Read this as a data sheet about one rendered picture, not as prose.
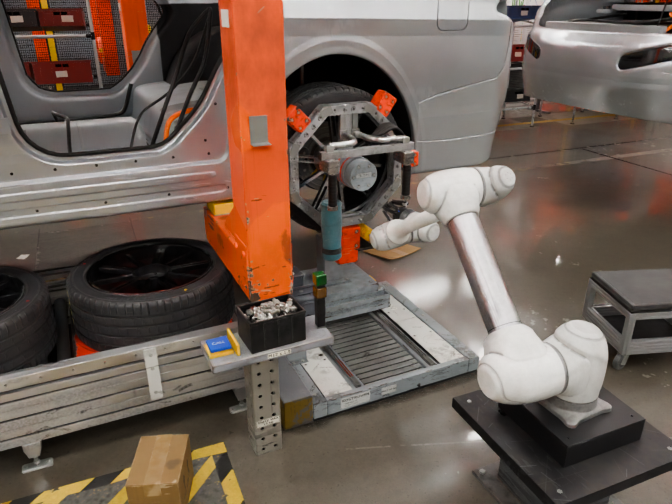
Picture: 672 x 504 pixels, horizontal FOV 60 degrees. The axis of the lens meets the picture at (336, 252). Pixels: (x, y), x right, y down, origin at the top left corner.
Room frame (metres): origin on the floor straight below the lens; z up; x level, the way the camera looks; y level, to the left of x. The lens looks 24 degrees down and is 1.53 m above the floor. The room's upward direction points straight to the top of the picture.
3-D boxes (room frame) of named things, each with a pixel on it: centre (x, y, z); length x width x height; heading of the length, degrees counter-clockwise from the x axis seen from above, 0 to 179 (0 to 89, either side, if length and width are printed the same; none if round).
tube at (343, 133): (2.34, 0.00, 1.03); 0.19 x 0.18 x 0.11; 25
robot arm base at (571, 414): (1.47, -0.74, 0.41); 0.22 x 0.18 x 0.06; 119
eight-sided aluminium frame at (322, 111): (2.50, -0.04, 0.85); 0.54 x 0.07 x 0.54; 115
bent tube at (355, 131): (2.43, -0.18, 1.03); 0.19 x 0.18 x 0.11; 25
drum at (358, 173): (2.43, -0.07, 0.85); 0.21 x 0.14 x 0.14; 25
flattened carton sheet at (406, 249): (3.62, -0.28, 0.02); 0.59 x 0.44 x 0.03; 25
